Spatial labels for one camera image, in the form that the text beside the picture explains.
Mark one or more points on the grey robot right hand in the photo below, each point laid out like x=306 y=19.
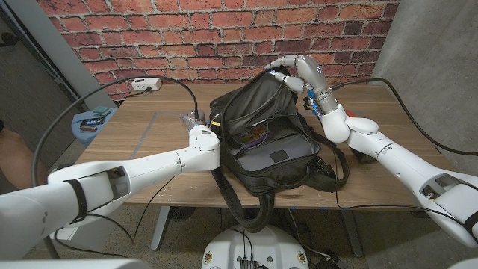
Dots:
x=311 y=73

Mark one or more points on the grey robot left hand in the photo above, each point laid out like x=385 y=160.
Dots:
x=193 y=119

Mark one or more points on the black backpack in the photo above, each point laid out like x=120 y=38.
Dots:
x=254 y=97

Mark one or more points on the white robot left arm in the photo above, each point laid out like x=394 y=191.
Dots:
x=149 y=168

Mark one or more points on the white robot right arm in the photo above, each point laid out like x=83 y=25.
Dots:
x=403 y=164

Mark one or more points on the white power strip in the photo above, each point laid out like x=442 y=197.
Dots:
x=145 y=84

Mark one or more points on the printed red brick backdrop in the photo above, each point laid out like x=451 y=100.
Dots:
x=224 y=37

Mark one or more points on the small teal box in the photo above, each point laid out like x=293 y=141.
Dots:
x=101 y=110

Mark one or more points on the black round fan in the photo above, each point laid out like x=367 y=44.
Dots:
x=182 y=213

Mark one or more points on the small red-brown item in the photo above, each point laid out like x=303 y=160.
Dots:
x=88 y=129

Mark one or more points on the blue round stool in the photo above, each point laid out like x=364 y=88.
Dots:
x=84 y=135

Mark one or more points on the metal table leg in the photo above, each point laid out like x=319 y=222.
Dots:
x=160 y=228
x=353 y=233

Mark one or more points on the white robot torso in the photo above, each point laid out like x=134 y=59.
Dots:
x=254 y=246

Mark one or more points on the white low platform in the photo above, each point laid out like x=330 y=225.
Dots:
x=89 y=239

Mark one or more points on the person's bare leg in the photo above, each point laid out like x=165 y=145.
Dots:
x=16 y=160

